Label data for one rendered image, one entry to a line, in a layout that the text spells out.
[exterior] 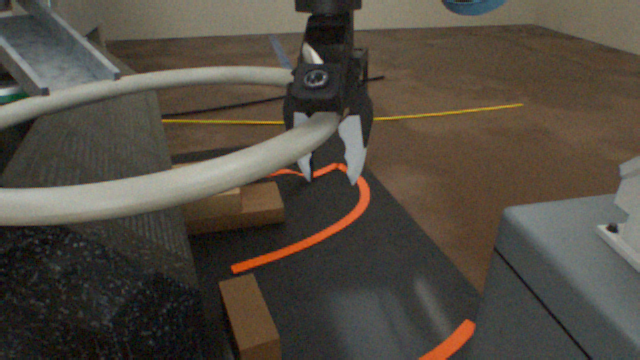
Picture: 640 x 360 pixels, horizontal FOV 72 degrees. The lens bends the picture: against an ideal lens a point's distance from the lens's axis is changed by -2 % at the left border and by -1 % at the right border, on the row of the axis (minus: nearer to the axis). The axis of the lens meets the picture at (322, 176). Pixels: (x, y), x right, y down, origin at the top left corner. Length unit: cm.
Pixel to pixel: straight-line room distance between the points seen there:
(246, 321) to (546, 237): 102
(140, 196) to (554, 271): 42
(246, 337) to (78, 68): 84
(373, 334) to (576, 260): 105
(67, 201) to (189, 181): 9
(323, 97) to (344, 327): 120
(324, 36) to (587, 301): 37
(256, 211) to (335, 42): 154
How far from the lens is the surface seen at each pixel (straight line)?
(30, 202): 40
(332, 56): 44
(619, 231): 60
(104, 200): 38
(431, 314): 162
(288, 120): 51
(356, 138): 50
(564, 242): 57
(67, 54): 96
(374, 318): 157
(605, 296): 51
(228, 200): 191
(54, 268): 75
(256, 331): 138
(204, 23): 601
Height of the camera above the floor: 115
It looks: 29 degrees down
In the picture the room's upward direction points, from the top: straight up
